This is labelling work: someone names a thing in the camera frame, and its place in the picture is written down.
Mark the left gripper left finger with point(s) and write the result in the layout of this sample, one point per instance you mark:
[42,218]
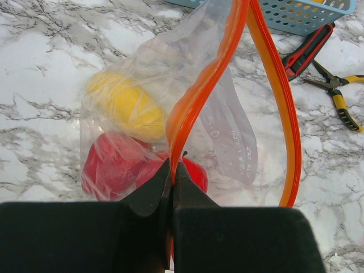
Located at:
[130,235]

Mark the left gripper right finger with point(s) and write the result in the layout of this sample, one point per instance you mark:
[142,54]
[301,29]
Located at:
[211,238]

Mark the red bell pepper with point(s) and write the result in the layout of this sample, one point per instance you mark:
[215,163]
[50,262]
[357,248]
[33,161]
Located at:
[113,162]

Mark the yellow lemon front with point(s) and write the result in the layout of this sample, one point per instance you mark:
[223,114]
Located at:
[129,106]

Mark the clear zip top bag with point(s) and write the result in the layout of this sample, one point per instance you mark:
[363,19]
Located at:
[188,76]

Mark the blue plastic basket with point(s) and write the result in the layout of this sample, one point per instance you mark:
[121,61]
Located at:
[294,17]

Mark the yellow handled pliers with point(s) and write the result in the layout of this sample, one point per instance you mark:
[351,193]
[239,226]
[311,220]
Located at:
[331,87]

